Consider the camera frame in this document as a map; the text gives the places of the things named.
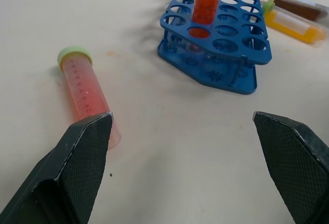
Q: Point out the brown liquid tube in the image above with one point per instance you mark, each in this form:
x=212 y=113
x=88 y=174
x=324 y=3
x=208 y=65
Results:
x=298 y=3

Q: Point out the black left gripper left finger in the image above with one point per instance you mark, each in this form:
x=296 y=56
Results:
x=69 y=172

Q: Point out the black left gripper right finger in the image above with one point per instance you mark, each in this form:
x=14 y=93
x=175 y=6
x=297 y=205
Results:
x=295 y=162

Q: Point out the orange tube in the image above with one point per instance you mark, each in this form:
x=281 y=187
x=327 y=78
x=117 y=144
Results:
x=206 y=5

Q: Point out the blue tube rack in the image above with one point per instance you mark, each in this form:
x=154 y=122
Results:
x=218 y=36

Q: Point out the yellow liquid tube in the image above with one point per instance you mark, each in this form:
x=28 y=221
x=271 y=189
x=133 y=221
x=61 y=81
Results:
x=290 y=23

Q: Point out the pink tube with green cap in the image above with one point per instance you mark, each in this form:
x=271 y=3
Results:
x=82 y=85

